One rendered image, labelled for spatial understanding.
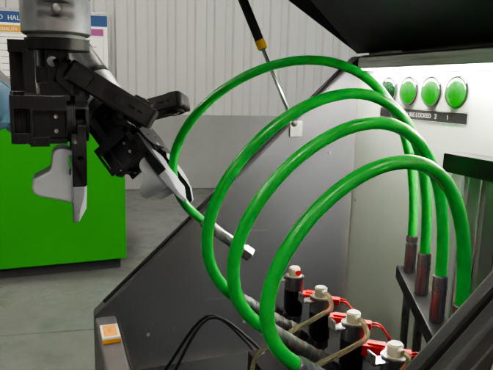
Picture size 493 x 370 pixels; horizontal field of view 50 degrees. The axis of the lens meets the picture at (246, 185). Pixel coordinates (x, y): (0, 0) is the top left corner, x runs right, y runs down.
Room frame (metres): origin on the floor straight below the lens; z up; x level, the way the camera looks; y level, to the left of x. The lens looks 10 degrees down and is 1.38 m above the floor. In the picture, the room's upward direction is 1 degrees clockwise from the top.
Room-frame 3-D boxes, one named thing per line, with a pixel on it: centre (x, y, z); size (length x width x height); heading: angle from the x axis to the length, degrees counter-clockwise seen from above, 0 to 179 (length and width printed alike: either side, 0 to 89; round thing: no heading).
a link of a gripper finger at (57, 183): (0.60, 0.22, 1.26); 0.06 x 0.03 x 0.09; 110
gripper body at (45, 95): (0.61, 0.23, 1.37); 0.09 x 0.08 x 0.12; 110
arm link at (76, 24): (0.61, 0.22, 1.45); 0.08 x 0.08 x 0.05
